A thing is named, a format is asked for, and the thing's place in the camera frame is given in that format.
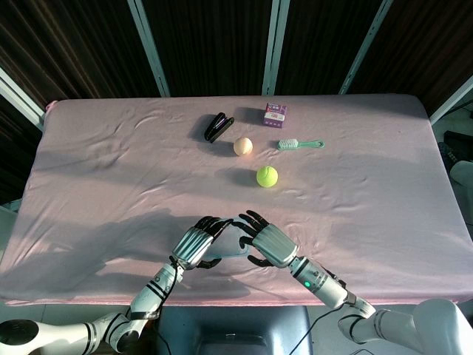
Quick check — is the pink tablecloth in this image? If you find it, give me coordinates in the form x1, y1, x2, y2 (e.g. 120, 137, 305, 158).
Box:
0, 94, 473, 307

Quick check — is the peach coloured ball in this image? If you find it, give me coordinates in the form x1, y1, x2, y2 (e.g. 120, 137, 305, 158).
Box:
233, 137, 254, 158

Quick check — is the yellow tennis ball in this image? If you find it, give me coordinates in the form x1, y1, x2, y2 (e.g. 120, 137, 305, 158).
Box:
256, 166, 279, 189

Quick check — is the grey robot torso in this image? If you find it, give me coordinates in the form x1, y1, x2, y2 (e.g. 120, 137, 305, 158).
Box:
154, 305, 314, 355

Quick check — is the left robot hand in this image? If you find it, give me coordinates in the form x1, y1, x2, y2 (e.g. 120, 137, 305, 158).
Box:
170, 216, 234, 271

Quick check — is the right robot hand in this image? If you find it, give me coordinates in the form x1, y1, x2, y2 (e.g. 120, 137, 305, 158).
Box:
238, 210, 299, 269

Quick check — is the black stapler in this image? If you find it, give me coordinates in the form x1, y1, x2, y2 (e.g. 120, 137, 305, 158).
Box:
203, 112, 235, 143

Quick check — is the green handled brush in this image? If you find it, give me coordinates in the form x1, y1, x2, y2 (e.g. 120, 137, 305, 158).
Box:
276, 138, 327, 151

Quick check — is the grey metal frame post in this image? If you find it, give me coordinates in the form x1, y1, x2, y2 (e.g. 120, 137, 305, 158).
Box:
429, 75, 473, 125
0, 66, 46, 131
262, 0, 291, 96
126, 0, 171, 98
338, 0, 395, 95

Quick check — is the purple card box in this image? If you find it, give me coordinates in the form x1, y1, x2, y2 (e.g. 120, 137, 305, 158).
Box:
263, 102, 289, 129

